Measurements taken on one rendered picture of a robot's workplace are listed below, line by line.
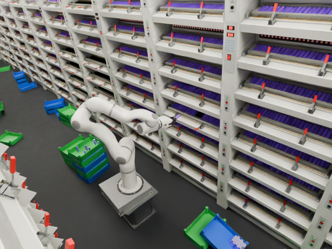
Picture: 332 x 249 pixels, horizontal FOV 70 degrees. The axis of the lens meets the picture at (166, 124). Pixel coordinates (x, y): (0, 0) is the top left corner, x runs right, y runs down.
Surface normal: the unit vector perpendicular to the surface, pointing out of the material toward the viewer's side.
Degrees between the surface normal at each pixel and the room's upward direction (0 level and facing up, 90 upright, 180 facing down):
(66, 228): 0
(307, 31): 105
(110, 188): 3
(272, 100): 15
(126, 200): 3
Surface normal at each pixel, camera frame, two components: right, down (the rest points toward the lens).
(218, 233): 0.13, -0.67
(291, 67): -0.28, -0.68
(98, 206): -0.09, -0.82
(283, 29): -0.65, 0.65
